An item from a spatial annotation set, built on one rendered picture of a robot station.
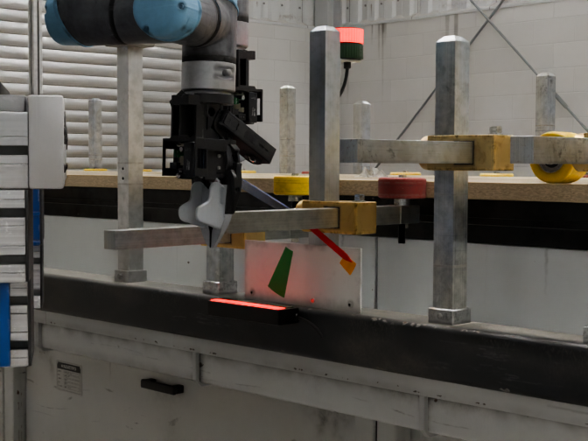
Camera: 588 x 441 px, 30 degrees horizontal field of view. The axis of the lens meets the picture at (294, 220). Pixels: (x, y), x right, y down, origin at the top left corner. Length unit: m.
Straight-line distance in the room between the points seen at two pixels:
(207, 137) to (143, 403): 1.14
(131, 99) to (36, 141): 1.05
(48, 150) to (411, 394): 0.80
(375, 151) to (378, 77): 10.37
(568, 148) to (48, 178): 0.57
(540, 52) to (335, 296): 8.80
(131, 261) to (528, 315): 0.78
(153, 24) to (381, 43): 10.39
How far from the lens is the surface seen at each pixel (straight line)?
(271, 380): 1.89
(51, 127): 1.08
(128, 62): 2.12
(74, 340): 2.34
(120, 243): 1.74
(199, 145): 1.48
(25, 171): 1.08
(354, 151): 1.36
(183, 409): 2.44
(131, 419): 2.59
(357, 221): 1.68
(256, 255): 1.84
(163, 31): 1.40
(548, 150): 1.23
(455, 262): 1.58
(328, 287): 1.73
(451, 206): 1.58
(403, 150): 1.42
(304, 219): 1.65
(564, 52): 10.28
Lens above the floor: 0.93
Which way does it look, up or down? 3 degrees down
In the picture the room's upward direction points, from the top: straight up
